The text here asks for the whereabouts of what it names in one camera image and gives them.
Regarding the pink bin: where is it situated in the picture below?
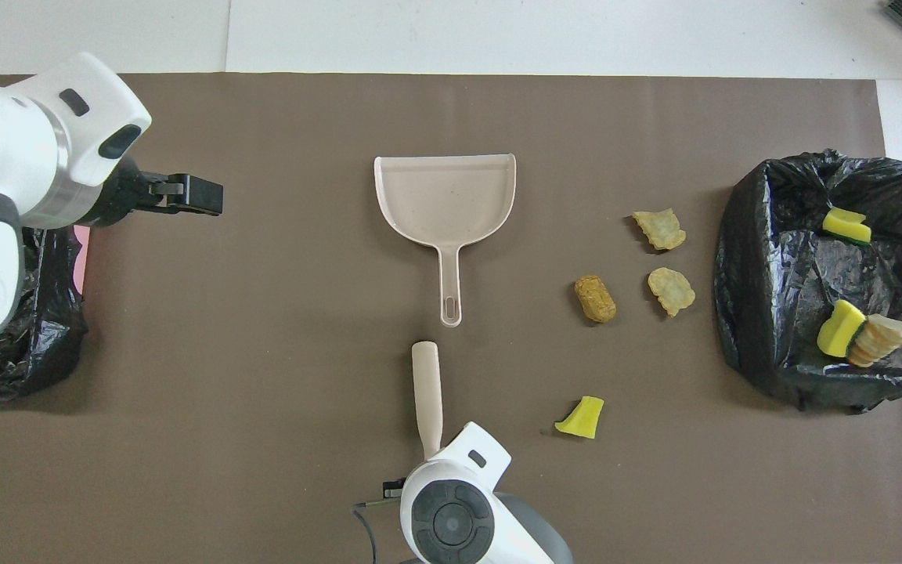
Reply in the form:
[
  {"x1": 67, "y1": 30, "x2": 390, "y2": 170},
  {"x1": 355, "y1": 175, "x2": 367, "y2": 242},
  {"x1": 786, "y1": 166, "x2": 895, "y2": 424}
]
[{"x1": 71, "y1": 226, "x2": 92, "y2": 292}]

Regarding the brown table mat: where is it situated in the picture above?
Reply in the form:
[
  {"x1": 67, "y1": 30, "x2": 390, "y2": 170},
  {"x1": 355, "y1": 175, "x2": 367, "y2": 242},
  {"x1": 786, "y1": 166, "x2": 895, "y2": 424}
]
[{"x1": 0, "y1": 74, "x2": 902, "y2": 564}]

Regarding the striped orange beige sponge roll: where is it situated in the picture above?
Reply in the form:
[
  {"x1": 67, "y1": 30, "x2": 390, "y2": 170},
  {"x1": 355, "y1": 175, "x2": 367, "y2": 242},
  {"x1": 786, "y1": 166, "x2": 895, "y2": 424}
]
[{"x1": 846, "y1": 313, "x2": 902, "y2": 369}]

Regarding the beige plastic dustpan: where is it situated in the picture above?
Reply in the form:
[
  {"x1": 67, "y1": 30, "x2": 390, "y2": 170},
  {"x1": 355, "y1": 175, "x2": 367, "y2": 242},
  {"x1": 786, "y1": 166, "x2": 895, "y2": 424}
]
[{"x1": 373, "y1": 153, "x2": 518, "y2": 328}]

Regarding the beige sponge piece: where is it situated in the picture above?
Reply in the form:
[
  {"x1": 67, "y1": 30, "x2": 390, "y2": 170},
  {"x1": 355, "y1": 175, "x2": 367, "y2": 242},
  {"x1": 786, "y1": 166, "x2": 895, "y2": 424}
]
[
  {"x1": 648, "y1": 267, "x2": 696, "y2": 318},
  {"x1": 632, "y1": 208, "x2": 687, "y2": 251}
]

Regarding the yellow green sponge piece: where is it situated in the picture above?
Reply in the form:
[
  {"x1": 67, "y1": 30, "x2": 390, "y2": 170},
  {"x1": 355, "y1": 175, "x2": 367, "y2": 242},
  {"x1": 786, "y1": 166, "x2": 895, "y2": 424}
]
[
  {"x1": 816, "y1": 298, "x2": 868, "y2": 360},
  {"x1": 821, "y1": 206, "x2": 874, "y2": 246}
]

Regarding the yellow wedge sponge piece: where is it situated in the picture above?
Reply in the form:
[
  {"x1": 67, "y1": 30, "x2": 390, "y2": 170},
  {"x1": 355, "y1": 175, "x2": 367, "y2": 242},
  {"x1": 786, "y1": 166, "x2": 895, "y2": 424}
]
[{"x1": 554, "y1": 396, "x2": 605, "y2": 439}]

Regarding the brown cork cylinder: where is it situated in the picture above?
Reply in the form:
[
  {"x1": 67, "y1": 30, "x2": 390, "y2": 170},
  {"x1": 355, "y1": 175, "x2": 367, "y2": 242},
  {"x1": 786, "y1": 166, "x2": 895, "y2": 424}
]
[{"x1": 574, "y1": 276, "x2": 618, "y2": 324}]

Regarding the beige hand brush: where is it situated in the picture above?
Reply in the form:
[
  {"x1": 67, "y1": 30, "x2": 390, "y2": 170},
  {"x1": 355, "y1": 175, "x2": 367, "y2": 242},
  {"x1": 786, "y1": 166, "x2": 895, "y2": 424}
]
[{"x1": 411, "y1": 340, "x2": 445, "y2": 461}]

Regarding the black trash bag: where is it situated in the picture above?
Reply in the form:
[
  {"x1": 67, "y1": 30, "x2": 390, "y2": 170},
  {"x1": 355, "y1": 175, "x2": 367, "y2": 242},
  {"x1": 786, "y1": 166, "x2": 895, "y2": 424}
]
[
  {"x1": 0, "y1": 223, "x2": 90, "y2": 402},
  {"x1": 713, "y1": 149, "x2": 902, "y2": 414}
]

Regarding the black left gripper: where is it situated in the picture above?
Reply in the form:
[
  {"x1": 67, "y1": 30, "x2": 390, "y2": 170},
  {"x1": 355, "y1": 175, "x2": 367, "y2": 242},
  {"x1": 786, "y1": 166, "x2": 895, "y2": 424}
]
[{"x1": 91, "y1": 155, "x2": 224, "y2": 230}]

